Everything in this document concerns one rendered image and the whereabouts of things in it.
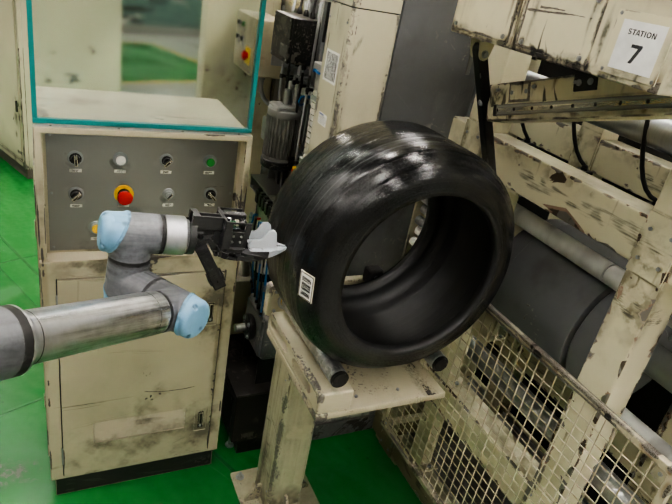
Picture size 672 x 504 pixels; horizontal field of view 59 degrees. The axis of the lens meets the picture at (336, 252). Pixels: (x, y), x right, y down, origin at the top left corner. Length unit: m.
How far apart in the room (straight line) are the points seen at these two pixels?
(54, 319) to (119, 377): 1.11
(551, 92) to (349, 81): 0.46
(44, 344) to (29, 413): 1.76
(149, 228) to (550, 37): 0.85
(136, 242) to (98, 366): 0.90
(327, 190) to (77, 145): 0.75
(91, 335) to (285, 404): 1.07
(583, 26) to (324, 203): 0.58
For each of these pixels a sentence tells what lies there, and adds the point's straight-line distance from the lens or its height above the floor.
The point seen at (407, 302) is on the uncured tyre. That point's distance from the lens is 1.63.
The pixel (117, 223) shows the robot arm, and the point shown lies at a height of 1.27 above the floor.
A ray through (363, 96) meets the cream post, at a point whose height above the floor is 1.46.
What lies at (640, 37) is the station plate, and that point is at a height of 1.72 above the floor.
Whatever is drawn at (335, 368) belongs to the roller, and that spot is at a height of 0.92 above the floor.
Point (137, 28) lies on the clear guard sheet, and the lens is 1.60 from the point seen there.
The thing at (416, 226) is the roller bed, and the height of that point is 1.04.
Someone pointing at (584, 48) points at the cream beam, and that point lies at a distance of 1.24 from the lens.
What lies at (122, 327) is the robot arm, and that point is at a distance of 0.97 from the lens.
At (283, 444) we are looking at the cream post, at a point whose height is 0.32.
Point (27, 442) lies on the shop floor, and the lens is 2.52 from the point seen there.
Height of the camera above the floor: 1.74
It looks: 26 degrees down
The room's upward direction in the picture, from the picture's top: 11 degrees clockwise
